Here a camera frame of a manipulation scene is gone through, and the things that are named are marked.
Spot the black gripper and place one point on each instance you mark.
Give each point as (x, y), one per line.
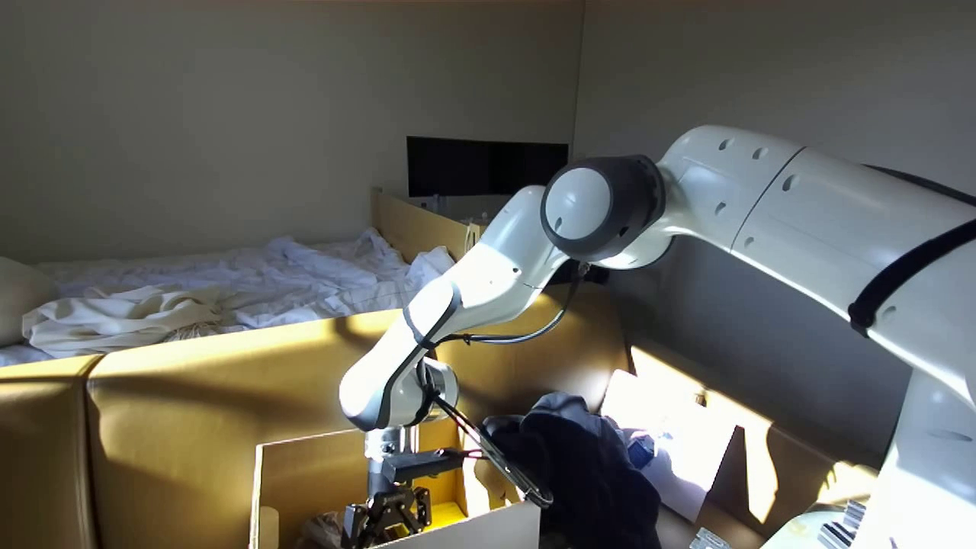
(389, 473)

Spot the black hooded sweatshirt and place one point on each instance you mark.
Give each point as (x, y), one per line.
(582, 476)

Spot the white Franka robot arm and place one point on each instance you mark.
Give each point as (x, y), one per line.
(813, 225)

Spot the tan leather couch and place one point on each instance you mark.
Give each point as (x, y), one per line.
(201, 407)

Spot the yellow small box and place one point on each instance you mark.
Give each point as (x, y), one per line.
(445, 509)

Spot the open cardboard box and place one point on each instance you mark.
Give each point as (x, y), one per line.
(689, 447)
(305, 473)

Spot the rumpled white bed sheets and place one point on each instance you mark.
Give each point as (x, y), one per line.
(254, 291)

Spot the right open cardboard box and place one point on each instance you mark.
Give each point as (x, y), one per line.
(689, 447)

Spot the black computer monitor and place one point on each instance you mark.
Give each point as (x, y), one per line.
(476, 168)

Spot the white barcode labelled item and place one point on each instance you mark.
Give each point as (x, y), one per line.
(829, 527)

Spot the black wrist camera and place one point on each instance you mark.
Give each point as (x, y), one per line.
(441, 460)

